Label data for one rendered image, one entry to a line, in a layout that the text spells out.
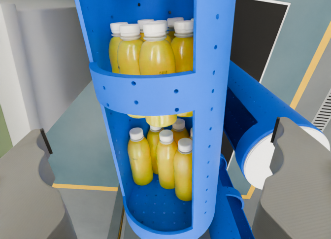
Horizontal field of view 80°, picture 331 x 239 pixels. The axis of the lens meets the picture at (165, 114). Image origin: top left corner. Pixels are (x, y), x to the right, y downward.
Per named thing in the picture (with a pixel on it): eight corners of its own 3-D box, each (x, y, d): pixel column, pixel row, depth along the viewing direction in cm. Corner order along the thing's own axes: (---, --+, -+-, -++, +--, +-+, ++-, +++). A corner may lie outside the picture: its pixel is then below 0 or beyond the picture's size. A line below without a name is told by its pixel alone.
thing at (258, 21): (171, 163, 202) (172, 174, 189) (204, -10, 130) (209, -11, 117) (220, 166, 207) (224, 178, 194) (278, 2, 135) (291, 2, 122)
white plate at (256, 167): (328, 114, 57) (325, 112, 58) (235, 148, 62) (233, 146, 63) (332, 176, 70) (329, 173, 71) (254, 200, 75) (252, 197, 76)
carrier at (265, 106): (230, 49, 134) (191, 67, 139) (326, 110, 58) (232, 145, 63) (241, 85, 147) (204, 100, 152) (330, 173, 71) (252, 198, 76)
